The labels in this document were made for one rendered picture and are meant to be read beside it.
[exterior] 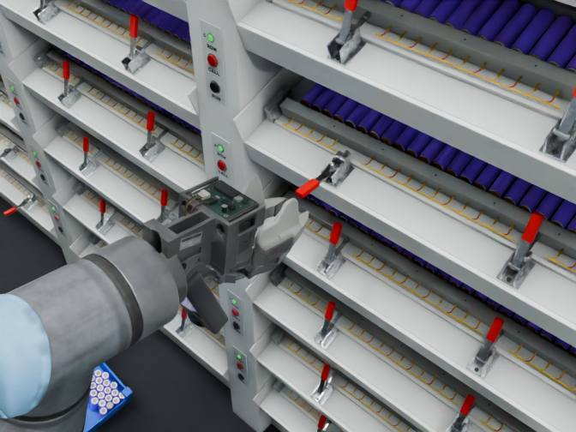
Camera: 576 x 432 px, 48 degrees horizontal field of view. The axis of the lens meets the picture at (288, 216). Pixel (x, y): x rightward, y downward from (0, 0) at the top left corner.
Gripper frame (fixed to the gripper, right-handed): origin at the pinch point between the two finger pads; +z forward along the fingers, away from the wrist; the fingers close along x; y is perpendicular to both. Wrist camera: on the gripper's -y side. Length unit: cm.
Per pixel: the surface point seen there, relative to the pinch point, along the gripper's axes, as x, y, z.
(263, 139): 17.3, -2.6, 14.8
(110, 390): 52, -86, 10
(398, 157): -2.6, 2.4, 18.8
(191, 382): 43, -91, 28
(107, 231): 73, -57, 25
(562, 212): -23.5, 3.8, 22.0
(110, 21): 61, 0, 20
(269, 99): 19.6, 2.0, 17.8
